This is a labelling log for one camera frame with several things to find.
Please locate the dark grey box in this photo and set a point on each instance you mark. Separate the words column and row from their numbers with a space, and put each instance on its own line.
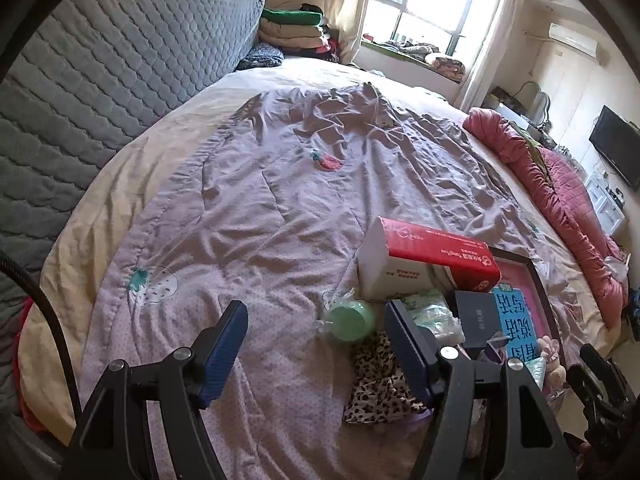
column 477, row 317

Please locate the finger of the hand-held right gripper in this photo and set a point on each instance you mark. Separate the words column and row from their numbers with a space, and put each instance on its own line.
column 602, row 370
column 582, row 387

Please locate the red and white tissue box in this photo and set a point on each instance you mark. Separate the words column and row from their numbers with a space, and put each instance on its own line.
column 430, row 250

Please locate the clothes on window sill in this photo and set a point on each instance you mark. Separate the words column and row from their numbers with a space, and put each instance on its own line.
column 430, row 57

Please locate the leopard print cloth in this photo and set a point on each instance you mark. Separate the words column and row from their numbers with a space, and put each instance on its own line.
column 372, row 385

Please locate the cluttered desk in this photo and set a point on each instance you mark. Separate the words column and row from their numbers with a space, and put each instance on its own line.
column 520, row 115

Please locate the pile of dark clothes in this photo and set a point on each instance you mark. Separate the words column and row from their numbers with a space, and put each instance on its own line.
column 634, row 307

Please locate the green folded blanket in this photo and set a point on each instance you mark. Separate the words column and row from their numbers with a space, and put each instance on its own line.
column 292, row 16

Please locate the peach fluffy puff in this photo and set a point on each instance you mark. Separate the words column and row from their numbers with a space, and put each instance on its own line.
column 556, row 375

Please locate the pale green wipes pack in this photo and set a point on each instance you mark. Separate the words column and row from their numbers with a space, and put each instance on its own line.
column 435, row 315

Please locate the grey quilted headboard cover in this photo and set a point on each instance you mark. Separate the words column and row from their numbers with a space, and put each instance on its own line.
column 125, row 60

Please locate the cream curtain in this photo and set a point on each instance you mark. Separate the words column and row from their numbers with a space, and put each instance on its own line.
column 492, row 45
column 352, row 10

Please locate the bed with beige sheet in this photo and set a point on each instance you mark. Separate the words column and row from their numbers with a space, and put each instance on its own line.
column 125, row 170

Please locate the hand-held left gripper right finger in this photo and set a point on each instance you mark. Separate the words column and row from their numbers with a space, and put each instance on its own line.
column 405, row 355

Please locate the dark blue knitted blanket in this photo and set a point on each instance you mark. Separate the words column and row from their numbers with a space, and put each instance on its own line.
column 260, row 56

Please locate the pile of red clothes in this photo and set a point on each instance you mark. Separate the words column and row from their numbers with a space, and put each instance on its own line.
column 322, row 47

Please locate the tray with pink book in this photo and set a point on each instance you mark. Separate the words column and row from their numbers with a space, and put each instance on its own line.
column 520, row 280

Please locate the window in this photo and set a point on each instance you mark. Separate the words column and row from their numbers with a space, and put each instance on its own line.
column 430, row 5

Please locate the black television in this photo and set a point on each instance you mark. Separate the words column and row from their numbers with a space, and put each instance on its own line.
column 615, row 145

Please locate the pink quilt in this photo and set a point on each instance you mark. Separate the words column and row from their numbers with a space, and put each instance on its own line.
column 560, row 185

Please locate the green bowl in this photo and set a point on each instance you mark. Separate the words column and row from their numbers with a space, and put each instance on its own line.
column 350, row 317

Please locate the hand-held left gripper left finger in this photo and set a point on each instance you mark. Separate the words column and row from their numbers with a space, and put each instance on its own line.
column 225, row 355

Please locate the white air conditioner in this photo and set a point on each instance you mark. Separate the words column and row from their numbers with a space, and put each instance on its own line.
column 572, row 39

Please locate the white drawer cabinet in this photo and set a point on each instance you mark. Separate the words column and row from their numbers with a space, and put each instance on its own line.
column 605, row 205

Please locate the white plastic bag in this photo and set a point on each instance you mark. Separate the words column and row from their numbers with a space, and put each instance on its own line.
column 615, row 266

